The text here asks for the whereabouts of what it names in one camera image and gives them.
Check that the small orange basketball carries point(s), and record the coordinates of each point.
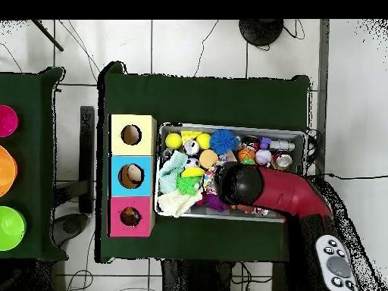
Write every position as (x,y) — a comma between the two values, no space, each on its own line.
(246,154)

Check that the dark green table cloth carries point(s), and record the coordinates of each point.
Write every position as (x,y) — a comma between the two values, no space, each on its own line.
(197,100)
(33,151)

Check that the small white baseball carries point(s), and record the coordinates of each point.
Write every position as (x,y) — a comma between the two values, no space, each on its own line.
(263,157)

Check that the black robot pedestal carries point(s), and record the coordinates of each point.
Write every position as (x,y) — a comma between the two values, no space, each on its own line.
(197,275)

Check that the thin black rod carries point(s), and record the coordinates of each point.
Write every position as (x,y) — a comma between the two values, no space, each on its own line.
(48,36)

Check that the orange bowl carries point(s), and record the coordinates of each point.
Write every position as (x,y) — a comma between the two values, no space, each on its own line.
(7,171)

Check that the cream knitted cloth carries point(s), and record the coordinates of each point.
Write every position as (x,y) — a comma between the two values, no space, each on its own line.
(177,204)

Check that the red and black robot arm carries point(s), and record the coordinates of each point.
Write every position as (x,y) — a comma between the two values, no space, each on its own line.
(288,191)

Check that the black upright panel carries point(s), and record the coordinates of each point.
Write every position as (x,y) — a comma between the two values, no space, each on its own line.
(87,151)

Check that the wooden box with three holes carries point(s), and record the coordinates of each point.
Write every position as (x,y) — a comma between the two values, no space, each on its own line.
(145,163)

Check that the yellow crescent foam toy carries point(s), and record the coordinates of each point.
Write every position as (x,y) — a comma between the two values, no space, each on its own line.
(193,172)

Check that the grey black stand foot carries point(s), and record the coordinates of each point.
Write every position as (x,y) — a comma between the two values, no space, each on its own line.
(71,225)

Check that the small soccer ball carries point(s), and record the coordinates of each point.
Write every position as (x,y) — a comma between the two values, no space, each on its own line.
(192,162)

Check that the purple spiky ball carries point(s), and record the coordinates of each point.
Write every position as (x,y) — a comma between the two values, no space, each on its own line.
(215,204)

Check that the green spiky ball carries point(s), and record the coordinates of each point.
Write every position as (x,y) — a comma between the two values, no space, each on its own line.
(188,185)

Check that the silver mesh bin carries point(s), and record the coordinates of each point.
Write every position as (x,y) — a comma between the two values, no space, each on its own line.
(212,216)

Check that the pink bowl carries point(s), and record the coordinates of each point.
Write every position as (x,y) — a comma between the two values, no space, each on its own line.
(7,121)

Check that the mint knitted cloth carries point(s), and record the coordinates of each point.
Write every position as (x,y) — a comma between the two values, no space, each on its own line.
(172,163)

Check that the blue spiky ball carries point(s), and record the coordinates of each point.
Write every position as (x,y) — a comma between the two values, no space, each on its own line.
(223,141)

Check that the green bowl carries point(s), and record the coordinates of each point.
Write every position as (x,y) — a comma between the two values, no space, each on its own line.
(10,229)

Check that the black round stand base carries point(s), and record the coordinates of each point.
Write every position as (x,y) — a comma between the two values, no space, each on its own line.
(260,31)

